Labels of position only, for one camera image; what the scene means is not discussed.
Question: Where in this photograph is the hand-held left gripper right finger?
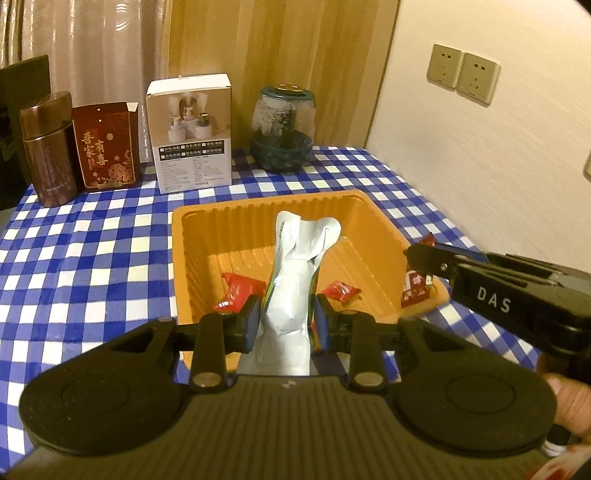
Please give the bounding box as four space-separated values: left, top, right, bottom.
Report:
315 294 463 392

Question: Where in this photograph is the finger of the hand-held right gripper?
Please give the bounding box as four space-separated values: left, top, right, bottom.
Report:
434 244 486 262
404 242 463 283

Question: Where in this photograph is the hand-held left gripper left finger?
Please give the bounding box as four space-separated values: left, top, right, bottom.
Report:
107 295 261 393

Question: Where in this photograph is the red labelled snack packet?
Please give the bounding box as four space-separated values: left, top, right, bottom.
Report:
399 233 439 309

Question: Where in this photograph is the small red candy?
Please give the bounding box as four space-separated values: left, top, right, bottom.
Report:
320 281 362 302

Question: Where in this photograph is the silver white snack pouch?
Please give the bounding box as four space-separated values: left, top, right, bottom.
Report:
240 210 343 377

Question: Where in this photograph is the orange plastic tray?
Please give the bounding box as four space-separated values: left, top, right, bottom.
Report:
172 189 451 387

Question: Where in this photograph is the person's right hand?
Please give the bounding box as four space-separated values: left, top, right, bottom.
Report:
545 373 591 439

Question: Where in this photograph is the blue checked tablecloth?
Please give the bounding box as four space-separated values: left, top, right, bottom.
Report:
0 145 542 459

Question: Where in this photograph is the glass jar green lid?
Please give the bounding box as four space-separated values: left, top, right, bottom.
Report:
250 83 317 175

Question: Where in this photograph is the white humidifier box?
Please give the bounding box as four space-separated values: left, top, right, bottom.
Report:
145 73 232 195

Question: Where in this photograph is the red gold printed box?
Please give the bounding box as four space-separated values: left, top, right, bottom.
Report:
71 102 141 193

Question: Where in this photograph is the brown metal tin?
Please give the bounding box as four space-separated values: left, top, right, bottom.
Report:
18 91 78 208

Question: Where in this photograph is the wooden panel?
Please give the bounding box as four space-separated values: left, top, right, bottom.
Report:
161 0 400 151

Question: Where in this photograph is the beige curtain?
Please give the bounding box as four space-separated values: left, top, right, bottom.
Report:
0 0 174 163

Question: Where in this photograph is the black flat panel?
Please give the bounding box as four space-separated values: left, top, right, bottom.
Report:
0 54 51 211

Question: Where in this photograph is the beige wall socket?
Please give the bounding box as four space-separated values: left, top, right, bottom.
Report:
427 44 464 89
457 52 502 107

